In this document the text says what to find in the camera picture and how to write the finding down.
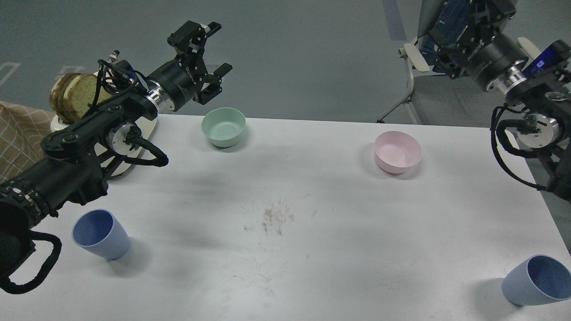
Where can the front bread slice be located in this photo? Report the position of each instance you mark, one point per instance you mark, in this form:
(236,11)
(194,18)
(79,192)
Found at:
(78,96)

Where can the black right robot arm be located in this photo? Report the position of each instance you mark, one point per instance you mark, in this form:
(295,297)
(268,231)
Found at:
(535,116)

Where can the brown patterned cloth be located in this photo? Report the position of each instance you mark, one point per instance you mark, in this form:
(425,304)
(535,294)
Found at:
(21,131)

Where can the green bowl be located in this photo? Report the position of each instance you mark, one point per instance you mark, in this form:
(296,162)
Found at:
(224,127)

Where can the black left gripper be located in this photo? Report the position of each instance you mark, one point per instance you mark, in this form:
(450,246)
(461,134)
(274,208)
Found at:
(185,77)

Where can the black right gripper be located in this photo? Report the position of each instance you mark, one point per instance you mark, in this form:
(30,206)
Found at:
(482,52)

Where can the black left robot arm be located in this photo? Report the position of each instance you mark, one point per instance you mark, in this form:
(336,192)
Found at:
(80,159)

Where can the cream toaster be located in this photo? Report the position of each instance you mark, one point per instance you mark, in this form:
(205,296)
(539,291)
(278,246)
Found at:
(146,126)

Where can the grey office chair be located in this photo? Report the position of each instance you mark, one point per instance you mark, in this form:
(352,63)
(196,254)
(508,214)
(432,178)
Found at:
(433,98)

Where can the pink bowl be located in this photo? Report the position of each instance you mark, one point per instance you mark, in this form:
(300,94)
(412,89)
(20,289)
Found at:
(396,152)

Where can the blue denim jacket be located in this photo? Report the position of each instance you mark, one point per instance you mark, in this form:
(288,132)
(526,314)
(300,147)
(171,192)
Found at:
(449,17)

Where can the blue cup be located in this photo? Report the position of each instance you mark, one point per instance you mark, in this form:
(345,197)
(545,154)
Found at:
(539,280)
(100,233)

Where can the bread slice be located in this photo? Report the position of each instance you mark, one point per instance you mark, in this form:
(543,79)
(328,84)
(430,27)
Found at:
(78,96)
(56,97)

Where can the back bread slice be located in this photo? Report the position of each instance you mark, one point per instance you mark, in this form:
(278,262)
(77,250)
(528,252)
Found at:
(56,97)

